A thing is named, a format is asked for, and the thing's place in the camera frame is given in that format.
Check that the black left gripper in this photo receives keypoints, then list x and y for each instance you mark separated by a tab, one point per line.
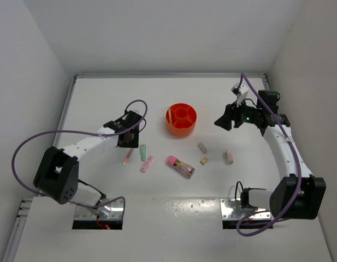
134	143

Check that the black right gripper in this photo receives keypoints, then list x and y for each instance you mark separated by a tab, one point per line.
231	113

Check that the green correction tape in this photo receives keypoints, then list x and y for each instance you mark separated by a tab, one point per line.
142	149

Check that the orange highlighter pen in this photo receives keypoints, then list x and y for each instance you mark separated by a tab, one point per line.
128	156

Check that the pink capped clear tube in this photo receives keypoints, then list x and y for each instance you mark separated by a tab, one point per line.
182	167

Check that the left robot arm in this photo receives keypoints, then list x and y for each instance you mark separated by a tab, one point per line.
58	173

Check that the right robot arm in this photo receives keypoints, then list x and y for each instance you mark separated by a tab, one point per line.
299	193

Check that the pink correction tape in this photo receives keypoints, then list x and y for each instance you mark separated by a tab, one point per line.
146	164

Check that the grey eraser block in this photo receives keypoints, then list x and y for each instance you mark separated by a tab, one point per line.
202	148

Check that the pale pink eraser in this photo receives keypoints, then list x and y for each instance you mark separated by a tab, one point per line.
229	156

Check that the orange round desk organizer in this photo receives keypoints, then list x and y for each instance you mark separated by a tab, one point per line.
184	119

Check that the small yellow eraser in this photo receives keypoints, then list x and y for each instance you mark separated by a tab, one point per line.
204	160

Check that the cream pen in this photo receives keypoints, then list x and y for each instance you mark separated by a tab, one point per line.
170	116

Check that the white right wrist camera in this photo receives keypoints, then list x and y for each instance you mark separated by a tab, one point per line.
241	91

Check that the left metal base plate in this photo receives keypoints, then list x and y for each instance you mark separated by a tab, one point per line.
112	211

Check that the metal base plate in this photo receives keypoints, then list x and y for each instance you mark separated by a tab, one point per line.
231	211
112	211

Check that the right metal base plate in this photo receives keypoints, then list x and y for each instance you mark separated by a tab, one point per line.
231	211

